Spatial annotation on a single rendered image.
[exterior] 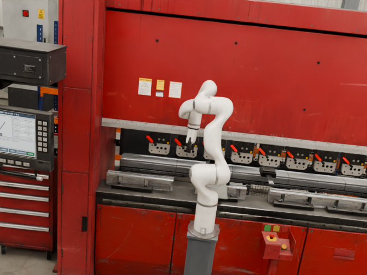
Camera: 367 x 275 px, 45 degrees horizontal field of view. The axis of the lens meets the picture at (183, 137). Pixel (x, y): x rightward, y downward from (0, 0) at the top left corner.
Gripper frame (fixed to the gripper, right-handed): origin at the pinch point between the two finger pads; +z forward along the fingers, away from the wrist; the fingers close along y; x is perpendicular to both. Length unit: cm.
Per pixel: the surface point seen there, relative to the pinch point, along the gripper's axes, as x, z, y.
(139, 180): -38, 35, -17
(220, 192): 24.0, 28.6, -12.4
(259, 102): 38, -38, -23
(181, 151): -9.4, 7.1, -17.9
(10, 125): -93, -9, 65
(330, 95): 84, -50, -32
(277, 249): 70, 56, -2
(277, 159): 58, 1, -32
